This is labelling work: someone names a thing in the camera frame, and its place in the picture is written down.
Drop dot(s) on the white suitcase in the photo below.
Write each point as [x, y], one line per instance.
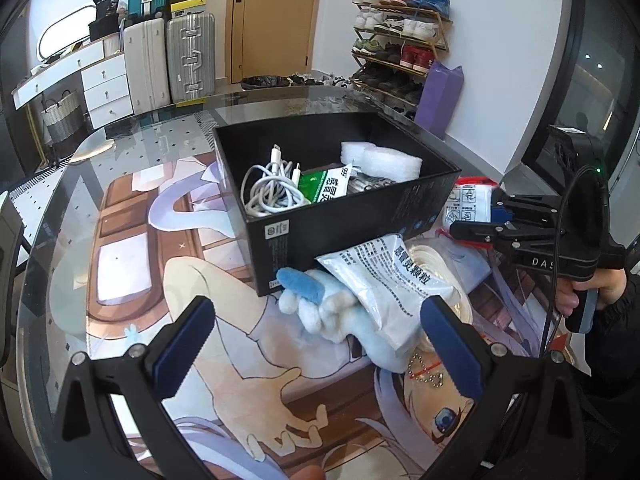
[147, 65]

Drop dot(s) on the dark window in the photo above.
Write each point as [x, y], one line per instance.
[590, 85]

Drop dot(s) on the silver suitcase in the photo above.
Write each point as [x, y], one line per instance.
[190, 57]

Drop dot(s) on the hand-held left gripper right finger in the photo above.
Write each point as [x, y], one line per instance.
[450, 340]

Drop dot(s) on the wooden door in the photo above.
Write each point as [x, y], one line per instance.
[280, 25]

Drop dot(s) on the yellow black shoe box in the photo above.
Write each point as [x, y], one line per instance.
[189, 8]

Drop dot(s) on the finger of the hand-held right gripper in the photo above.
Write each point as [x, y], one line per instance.
[480, 234]
[530, 210]

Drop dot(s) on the red white plastic bag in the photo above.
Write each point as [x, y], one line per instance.
[467, 202]

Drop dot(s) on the woven laundry basket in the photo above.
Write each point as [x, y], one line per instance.
[62, 120]

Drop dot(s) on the printed desk mat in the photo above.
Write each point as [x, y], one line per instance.
[150, 270]

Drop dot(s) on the blue white plush toy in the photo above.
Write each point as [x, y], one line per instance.
[320, 315]

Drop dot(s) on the oval mirror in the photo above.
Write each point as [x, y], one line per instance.
[65, 30]

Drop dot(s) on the white dressing desk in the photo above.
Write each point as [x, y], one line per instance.
[107, 95]

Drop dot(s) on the person's right forearm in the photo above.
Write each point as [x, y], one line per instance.
[625, 340]

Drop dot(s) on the black bag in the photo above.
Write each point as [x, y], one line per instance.
[105, 22]

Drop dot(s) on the wooden shoe rack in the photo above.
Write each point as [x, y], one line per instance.
[446, 35]

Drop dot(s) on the rows of shoes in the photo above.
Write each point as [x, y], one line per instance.
[415, 27]

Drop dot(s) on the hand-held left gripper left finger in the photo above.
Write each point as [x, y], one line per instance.
[192, 330]

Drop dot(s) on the person's right hand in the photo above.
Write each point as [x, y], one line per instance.
[610, 287]

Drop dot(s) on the white foam piece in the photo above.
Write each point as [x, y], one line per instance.
[385, 160]

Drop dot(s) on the purple paper bag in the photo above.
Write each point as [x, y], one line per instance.
[440, 100]

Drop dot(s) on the white green medicine packet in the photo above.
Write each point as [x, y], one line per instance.
[390, 285]
[325, 182]

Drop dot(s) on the shoes by door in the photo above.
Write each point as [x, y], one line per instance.
[310, 80]

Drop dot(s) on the grey side cabinet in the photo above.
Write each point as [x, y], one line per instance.
[7, 240]

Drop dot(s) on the black cardboard box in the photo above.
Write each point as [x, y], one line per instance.
[280, 240]

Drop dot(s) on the person's left hand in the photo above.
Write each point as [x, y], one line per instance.
[309, 474]

